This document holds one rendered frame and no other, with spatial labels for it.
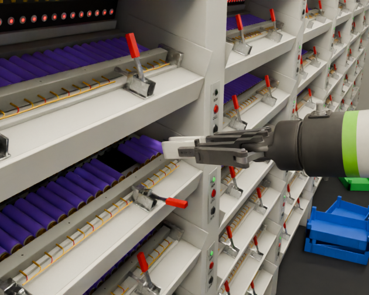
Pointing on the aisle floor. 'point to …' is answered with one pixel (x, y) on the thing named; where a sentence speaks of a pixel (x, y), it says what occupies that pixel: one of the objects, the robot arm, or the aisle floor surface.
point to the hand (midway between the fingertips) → (184, 147)
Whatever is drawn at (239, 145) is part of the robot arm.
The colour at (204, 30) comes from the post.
